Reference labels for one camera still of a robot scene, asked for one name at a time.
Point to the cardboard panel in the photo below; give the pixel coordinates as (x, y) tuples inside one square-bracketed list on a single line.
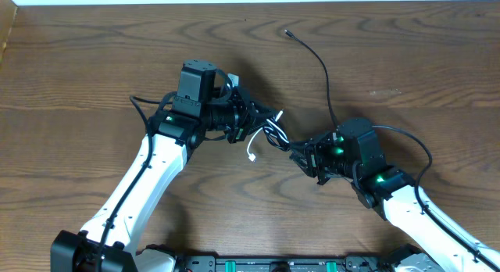
[(8, 11)]

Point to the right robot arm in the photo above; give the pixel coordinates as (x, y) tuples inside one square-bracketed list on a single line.
[(353, 151)]

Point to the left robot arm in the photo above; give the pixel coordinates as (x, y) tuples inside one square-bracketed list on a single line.
[(207, 99)]

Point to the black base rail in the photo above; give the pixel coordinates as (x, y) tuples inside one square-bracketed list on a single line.
[(353, 263)]

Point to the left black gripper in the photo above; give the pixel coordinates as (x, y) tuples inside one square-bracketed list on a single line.
[(245, 116)]

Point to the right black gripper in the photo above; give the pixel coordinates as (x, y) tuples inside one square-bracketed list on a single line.
[(311, 158)]

